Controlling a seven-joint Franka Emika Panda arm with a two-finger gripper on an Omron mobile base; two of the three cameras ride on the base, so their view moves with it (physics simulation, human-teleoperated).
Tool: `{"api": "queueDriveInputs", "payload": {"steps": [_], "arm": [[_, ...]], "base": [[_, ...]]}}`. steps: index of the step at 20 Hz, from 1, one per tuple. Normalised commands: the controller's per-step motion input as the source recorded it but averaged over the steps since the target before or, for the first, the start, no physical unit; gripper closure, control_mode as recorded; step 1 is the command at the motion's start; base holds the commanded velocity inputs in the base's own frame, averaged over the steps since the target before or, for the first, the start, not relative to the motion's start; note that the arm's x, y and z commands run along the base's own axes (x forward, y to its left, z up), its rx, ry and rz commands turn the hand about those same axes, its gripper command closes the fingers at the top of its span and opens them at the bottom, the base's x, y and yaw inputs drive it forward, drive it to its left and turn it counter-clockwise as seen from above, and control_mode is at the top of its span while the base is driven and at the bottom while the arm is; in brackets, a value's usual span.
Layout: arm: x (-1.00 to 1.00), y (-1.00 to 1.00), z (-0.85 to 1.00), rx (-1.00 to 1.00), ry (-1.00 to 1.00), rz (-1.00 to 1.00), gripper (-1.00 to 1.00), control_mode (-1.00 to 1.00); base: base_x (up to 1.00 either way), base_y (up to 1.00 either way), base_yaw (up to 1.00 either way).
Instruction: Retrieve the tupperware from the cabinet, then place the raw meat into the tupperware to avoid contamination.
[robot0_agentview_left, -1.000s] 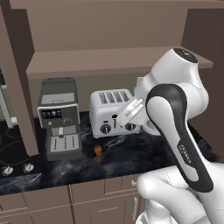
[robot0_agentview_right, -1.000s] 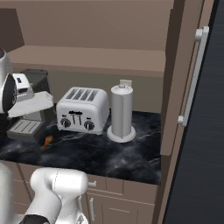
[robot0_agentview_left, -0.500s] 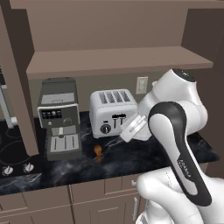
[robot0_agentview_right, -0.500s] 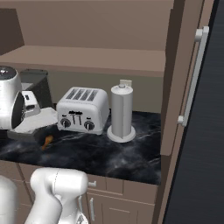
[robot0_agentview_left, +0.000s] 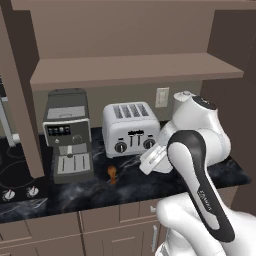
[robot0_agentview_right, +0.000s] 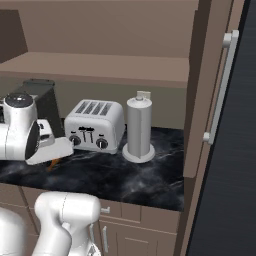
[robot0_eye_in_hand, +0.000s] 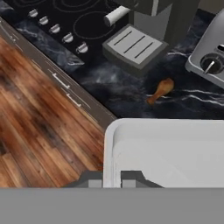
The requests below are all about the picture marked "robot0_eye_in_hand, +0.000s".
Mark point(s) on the black hob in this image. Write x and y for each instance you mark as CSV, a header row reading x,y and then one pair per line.
x,y
84,22

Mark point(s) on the white tupperware container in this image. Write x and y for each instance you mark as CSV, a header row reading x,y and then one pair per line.
x,y
172,151

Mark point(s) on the silver toaster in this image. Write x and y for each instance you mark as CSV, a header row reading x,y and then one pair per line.
x,y
208,52

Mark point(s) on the grey cabinet front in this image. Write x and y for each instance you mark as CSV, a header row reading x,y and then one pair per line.
x,y
84,103

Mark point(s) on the grey coffee machine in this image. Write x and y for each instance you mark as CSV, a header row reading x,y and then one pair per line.
x,y
137,48

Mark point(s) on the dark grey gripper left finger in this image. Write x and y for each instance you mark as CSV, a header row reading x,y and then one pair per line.
x,y
92,177

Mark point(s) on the silver hob knob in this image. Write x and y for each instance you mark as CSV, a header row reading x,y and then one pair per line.
x,y
67,37
54,28
33,12
43,20
82,47

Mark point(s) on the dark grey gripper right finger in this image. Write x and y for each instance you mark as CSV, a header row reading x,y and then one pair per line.
x,y
131,176

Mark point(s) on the brown raw chicken drumstick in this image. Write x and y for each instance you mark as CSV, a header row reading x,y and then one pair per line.
x,y
162,88

